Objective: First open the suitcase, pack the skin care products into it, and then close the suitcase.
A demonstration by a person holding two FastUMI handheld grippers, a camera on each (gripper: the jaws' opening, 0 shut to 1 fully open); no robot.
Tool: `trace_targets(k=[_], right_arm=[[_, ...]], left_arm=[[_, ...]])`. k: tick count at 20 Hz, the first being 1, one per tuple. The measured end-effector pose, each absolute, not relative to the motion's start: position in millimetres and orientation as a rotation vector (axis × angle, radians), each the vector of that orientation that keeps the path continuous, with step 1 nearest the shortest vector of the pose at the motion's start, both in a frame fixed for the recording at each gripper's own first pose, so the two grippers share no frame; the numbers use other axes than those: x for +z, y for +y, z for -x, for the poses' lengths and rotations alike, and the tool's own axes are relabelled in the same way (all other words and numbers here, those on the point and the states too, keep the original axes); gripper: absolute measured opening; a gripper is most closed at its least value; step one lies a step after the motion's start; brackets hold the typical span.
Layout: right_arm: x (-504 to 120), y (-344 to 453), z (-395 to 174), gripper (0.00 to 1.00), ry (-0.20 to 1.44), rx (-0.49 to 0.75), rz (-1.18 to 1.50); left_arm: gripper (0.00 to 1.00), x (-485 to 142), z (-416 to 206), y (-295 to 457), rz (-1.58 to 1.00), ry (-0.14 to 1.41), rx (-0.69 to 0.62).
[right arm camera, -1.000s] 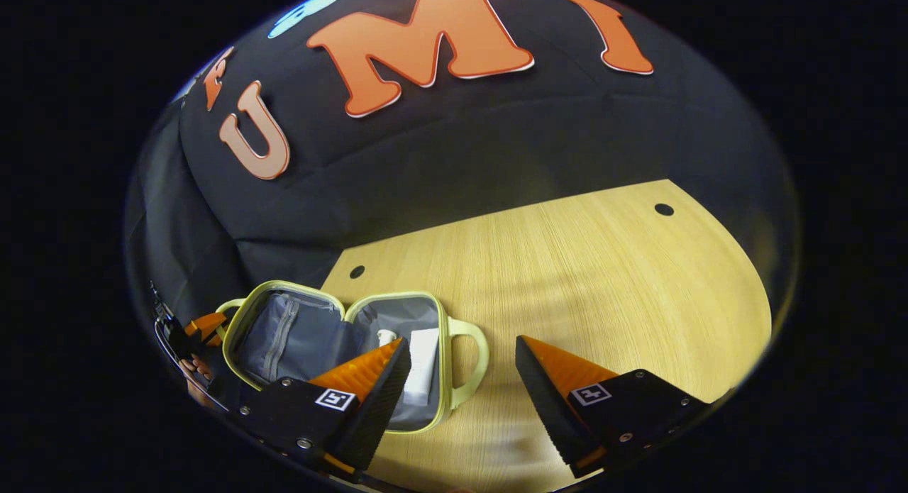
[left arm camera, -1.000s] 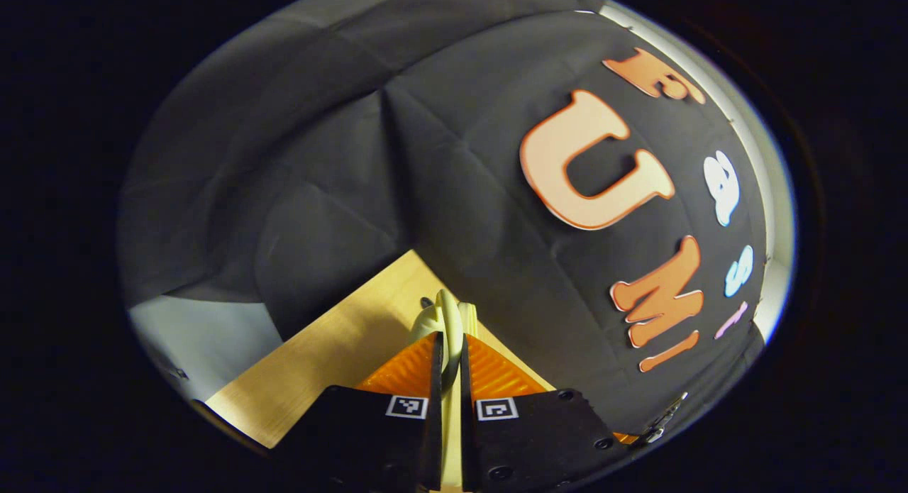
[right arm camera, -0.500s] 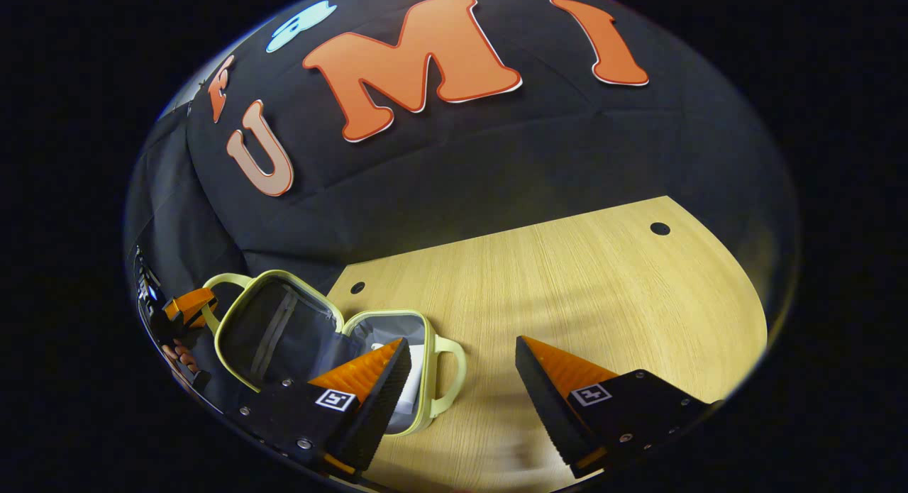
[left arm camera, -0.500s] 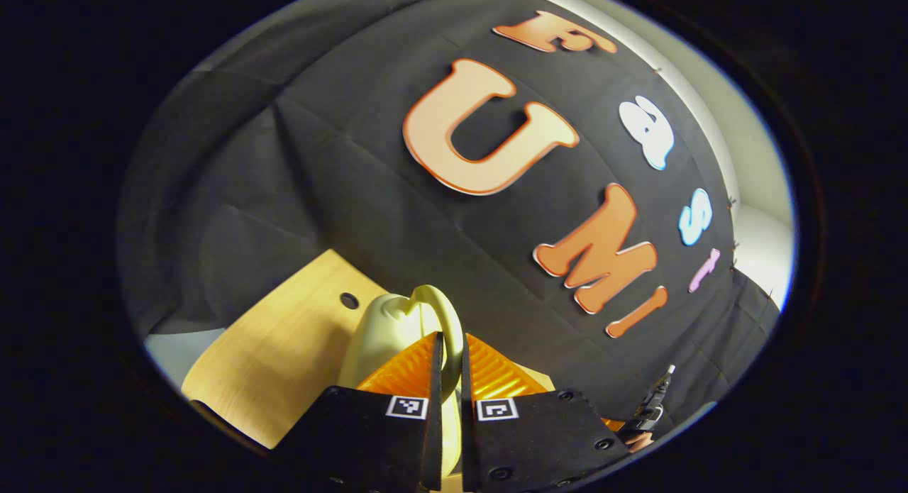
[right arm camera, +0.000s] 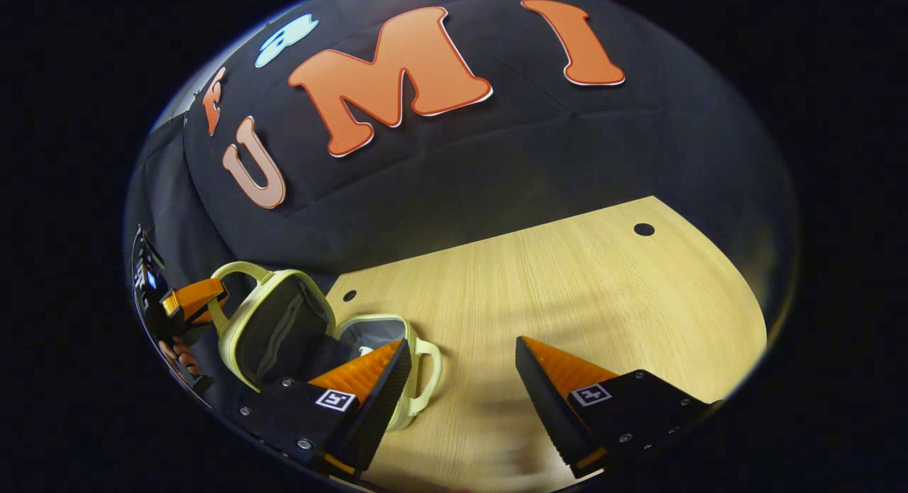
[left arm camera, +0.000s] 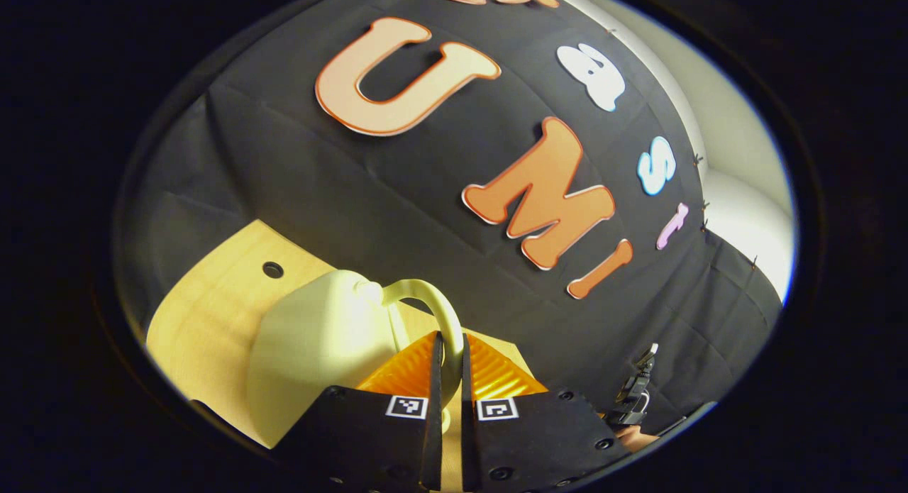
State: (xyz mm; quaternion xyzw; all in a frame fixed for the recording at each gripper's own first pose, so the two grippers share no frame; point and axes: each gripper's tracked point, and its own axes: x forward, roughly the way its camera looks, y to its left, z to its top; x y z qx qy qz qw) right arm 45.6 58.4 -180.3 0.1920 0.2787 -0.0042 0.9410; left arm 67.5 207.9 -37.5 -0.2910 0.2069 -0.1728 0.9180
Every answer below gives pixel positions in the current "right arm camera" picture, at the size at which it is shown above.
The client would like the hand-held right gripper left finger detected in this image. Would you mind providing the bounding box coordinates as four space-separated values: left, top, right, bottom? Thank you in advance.
236 338 414 476

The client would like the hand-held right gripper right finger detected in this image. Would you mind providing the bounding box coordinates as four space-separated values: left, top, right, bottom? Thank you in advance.
514 336 714 480

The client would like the pale yellow small suitcase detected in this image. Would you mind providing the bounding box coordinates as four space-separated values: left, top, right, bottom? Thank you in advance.
208 261 444 432

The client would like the black backdrop cloth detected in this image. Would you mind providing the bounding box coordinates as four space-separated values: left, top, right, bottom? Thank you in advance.
124 0 802 331

